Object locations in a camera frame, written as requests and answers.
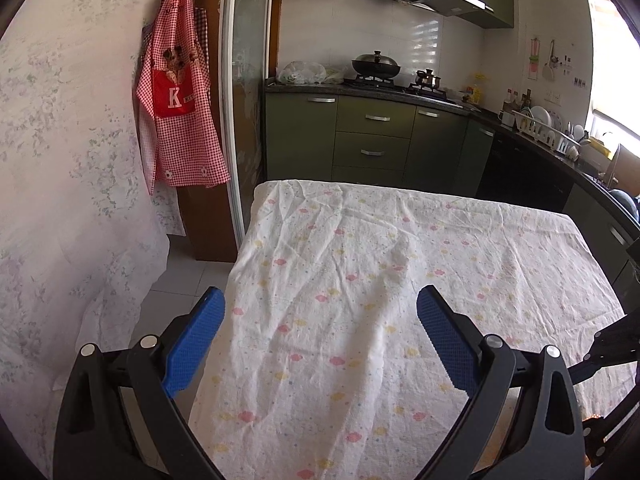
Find metal kettle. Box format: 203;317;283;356
416;67;442;92

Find gas stove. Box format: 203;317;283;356
342;76;449;99

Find white floral cloth cover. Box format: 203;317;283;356
0;0;173;461

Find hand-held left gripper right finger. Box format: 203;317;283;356
416;285;586;480

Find green kitchen cabinets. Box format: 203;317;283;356
265;91;497;197

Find sliding door frame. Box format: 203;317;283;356
220;0;275;242

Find red checkered apron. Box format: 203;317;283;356
132;0;232;196

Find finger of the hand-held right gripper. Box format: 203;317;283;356
581;406;640;467
570;310;640;386

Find white dish rack with dishes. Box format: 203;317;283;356
511;105;582;158

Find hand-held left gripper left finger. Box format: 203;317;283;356
54;287;227;480

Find white printed tablecloth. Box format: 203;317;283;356
187;178;640;480

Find black built-in appliance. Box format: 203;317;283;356
475;135;576;213

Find white plastic bag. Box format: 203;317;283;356
276;60;329;86

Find black wok with lid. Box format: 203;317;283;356
351;50;403;80

